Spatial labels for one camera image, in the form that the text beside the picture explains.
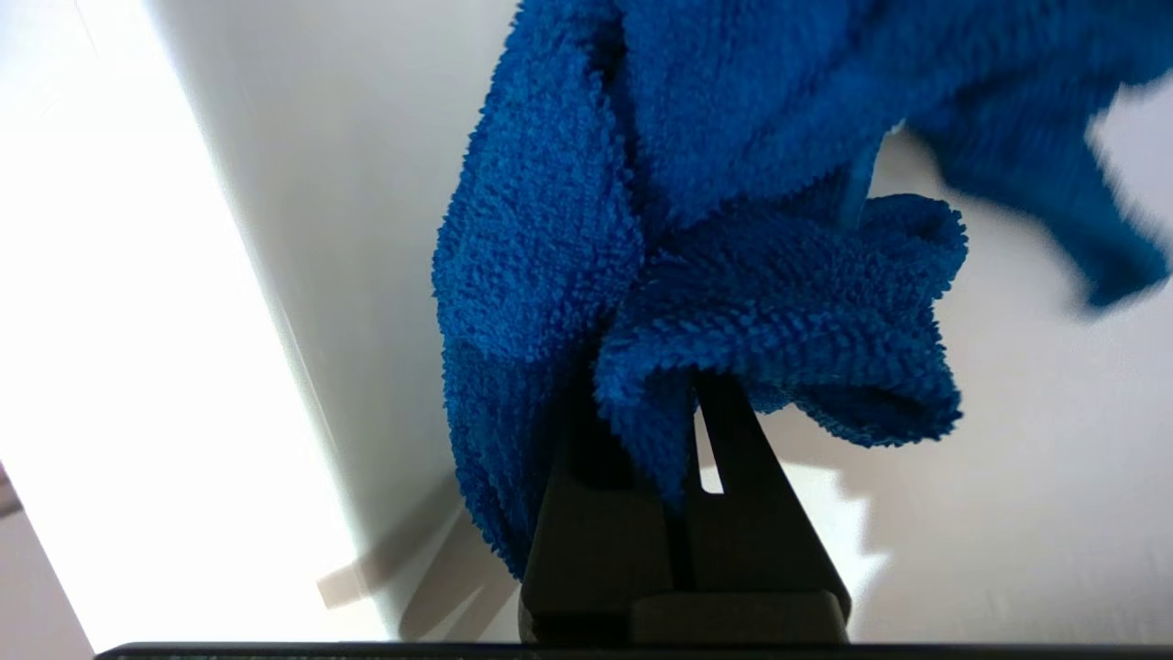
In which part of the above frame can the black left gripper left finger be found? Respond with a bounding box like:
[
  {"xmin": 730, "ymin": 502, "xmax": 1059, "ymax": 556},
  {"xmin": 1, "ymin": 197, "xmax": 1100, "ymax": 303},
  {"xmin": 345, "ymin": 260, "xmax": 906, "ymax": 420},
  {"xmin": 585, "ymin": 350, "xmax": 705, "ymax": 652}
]
[{"xmin": 521, "ymin": 365, "xmax": 685, "ymax": 644}]

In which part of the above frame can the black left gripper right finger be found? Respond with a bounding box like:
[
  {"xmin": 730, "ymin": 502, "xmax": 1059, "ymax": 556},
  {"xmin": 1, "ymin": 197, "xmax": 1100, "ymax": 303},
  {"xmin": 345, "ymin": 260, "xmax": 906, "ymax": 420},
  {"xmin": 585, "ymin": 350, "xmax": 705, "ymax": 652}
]
[{"xmin": 683, "ymin": 371, "xmax": 850, "ymax": 597}]

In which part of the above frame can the dark blue towel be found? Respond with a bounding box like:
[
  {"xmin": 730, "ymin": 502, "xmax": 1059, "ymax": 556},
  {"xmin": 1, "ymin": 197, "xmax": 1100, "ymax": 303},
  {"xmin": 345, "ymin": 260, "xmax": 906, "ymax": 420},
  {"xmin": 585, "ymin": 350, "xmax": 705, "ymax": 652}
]
[{"xmin": 432, "ymin": 0, "xmax": 1173, "ymax": 580}]

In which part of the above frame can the white ceramic sink basin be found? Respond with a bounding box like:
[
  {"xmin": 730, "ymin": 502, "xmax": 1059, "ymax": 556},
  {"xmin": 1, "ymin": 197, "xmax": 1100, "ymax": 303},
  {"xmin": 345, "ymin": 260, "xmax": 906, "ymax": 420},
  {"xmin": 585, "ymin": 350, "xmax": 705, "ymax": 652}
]
[{"xmin": 0, "ymin": 0, "xmax": 1173, "ymax": 647}]

